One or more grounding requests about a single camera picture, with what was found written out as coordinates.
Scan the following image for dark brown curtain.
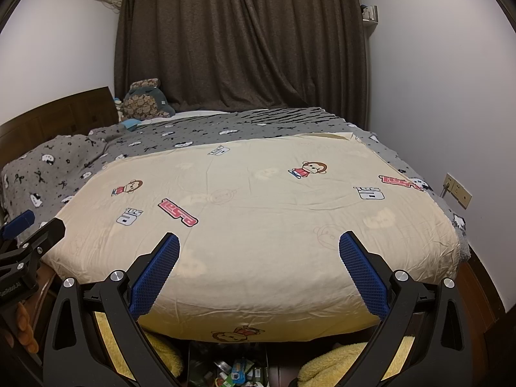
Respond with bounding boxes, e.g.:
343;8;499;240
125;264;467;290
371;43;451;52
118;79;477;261
114;0;369;132

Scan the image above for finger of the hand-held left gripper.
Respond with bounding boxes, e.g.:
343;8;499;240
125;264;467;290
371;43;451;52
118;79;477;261
17;218;66;258
0;210;35;240

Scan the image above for cream printed blanket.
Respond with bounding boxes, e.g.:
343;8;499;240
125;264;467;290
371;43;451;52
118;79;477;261
42;131;462;343

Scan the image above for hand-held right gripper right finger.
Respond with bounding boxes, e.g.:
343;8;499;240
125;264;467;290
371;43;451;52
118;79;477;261
339;231;474;387

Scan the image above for dark trash bin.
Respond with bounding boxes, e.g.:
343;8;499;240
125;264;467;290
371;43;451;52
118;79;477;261
183;341;272;387

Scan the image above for white pillow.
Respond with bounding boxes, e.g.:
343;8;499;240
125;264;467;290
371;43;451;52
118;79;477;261
173;110;227;120

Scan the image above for grey patterned duvet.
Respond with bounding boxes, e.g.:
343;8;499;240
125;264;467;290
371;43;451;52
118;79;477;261
0;107;471;261

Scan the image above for beige wall socket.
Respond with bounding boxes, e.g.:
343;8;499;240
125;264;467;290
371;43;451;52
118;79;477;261
442;173;473;209

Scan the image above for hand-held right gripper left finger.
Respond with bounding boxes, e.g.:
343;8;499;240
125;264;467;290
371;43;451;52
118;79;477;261
42;232;182;387

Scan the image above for yellow fleece pants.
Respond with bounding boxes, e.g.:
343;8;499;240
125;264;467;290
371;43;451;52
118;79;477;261
96;322;417;387

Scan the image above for wooden headboard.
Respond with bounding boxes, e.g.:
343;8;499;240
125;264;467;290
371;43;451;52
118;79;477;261
0;86;120;143

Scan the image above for small wall shelf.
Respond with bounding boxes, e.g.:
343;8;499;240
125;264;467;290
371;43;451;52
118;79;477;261
360;4;380;30

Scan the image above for wooden bed frame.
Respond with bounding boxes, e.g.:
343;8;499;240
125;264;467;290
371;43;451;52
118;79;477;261
455;246;509;387

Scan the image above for blue snack packet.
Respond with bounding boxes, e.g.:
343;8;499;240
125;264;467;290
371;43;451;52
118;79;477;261
231;361;249;384

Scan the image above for person's left hand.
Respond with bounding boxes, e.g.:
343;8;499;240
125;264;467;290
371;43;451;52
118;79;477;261
15;302;40;353

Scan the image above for grey brown plush toy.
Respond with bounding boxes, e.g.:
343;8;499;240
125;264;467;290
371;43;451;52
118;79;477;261
121;78;176;121

